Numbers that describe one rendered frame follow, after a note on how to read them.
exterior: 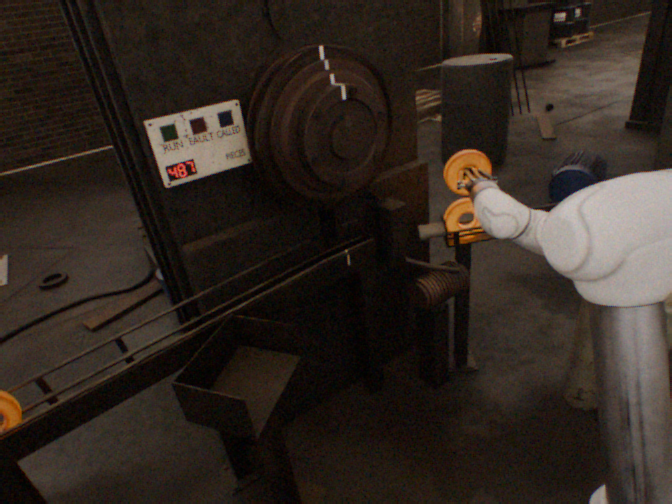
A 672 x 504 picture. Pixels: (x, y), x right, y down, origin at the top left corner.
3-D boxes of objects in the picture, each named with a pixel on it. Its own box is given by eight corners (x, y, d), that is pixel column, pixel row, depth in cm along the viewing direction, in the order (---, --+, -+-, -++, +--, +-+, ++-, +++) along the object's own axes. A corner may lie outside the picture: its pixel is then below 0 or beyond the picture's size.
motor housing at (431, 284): (410, 378, 191) (405, 274, 165) (446, 354, 200) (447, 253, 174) (432, 395, 181) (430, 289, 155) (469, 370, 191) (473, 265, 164)
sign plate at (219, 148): (165, 186, 123) (143, 121, 114) (249, 160, 134) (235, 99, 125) (167, 188, 121) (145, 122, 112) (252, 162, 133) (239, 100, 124)
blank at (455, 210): (458, 242, 168) (460, 247, 165) (435, 214, 162) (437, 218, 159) (494, 219, 162) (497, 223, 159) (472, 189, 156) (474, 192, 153)
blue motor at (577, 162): (542, 213, 306) (548, 166, 289) (562, 184, 344) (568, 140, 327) (592, 221, 288) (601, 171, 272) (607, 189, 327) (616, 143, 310)
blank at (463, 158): (439, 157, 151) (441, 160, 148) (485, 143, 148) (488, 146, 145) (448, 196, 159) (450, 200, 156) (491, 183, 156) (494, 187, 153)
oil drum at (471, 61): (427, 162, 423) (425, 63, 379) (470, 146, 449) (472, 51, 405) (476, 176, 378) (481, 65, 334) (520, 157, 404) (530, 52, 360)
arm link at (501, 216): (463, 209, 131) (499, 227, 134) (477, 236, 118) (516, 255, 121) (485, 179, 125) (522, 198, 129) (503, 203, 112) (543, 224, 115)
